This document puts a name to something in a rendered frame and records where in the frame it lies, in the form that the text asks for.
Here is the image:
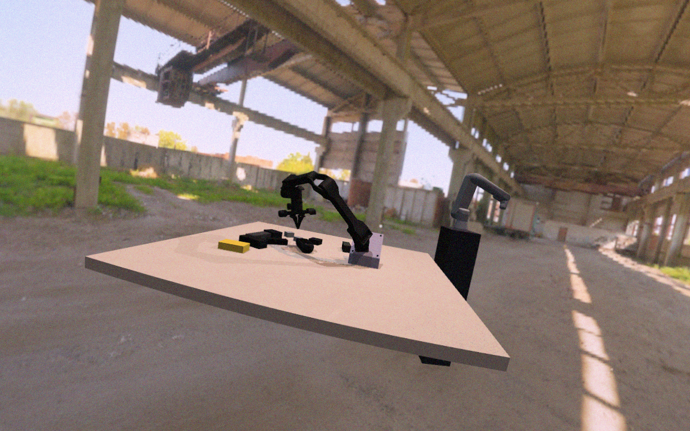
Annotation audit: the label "yellow rectangular block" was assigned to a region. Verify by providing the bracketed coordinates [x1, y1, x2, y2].
[218, 239, 250, 253]

